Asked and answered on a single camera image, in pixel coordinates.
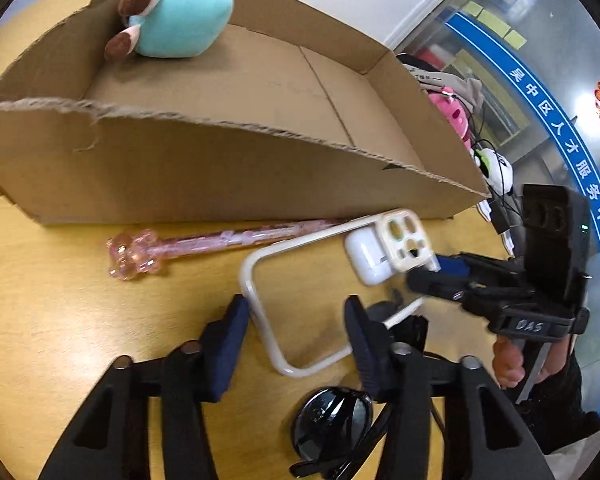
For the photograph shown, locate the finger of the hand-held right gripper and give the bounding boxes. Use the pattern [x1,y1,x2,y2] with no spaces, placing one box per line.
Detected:
[432,252,527,287]
[405,267,536,318]

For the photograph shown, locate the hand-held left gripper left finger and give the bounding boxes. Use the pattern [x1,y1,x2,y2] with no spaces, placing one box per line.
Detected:
[37,294,251,480]

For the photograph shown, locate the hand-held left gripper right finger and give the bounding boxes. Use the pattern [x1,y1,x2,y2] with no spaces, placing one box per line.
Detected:
[343,295,556,480]

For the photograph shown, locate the cream phone case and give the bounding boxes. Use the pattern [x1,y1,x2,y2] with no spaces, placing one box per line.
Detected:
[239,207,441,378]

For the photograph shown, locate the white earbuds case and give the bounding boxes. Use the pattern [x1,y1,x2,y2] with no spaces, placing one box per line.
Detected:
[344,227,398,287]

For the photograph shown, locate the black sunglasses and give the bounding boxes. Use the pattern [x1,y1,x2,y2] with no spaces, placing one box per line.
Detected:
[289,300,448,480]

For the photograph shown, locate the pink transparent wand pen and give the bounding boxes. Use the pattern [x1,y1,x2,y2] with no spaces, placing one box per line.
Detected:
[106,217,351,281]

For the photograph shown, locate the brown cardboard box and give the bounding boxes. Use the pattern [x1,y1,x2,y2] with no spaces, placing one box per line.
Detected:
[0,0,491,226]

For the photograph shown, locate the person's right forearm black sleeve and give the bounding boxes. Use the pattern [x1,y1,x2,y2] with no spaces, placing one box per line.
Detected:
[525,350,600,456]

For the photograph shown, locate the person's right hand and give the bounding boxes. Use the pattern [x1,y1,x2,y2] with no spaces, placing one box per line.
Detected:
[494,335,527,390]

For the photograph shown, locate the black and white panda toy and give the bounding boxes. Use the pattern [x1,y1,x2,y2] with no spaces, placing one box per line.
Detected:
[472,147,513,196]

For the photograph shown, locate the blue banner strip on glass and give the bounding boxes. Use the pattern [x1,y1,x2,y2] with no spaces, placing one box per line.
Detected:
[445,10,600,418]

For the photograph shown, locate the pink round toy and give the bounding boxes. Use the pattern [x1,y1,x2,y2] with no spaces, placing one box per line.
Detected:
[427,89,473,153]

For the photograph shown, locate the beige printed cloth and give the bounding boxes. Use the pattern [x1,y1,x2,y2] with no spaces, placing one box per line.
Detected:
[397,52,486,111]

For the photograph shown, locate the teal and pink plush toy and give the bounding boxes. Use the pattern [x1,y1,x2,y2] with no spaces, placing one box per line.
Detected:
[104,0,235,63]

